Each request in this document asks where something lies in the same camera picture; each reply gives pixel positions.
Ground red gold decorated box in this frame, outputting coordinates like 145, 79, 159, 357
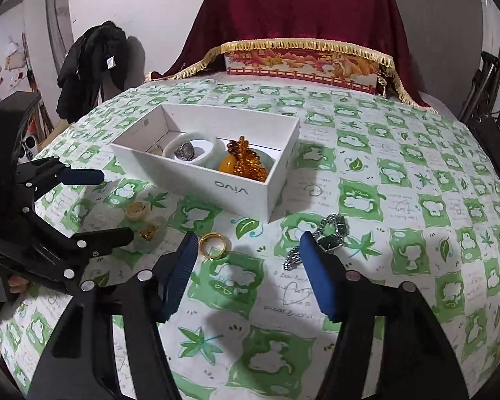
225, 49, 379, 94

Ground gold ring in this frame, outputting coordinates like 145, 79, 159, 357
197, 232, 231, 262

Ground person's left hand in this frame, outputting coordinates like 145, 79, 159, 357
8, 275, 30, 294

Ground green white patterned bedsheet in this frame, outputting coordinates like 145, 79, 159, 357
0, 76, 500, 400

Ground silver chain necklace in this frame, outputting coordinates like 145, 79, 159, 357
282, 213, 351, 271

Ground black folding chair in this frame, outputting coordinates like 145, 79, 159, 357
458, 49, 500, 173

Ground green jade bangle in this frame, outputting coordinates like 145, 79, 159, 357
212, 135, 274, 182

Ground black jacket on chair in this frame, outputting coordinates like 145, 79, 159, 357
57, 21, 129, 124

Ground dark red velvet cloth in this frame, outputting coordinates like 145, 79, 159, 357
147, 0, 430, 110

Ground silver ring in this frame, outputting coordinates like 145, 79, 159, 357
174, 141, 196, 162

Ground amber bead bracelet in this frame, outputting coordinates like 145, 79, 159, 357
225, 134, 269, 183

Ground white jade gold pendant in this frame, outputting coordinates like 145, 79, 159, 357
133, 217, 167, 253

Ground white vivo cardboard box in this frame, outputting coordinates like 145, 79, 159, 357
110, 103, 300, 221

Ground white sunglasses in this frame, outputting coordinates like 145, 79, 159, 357
19, 135, 38, 163

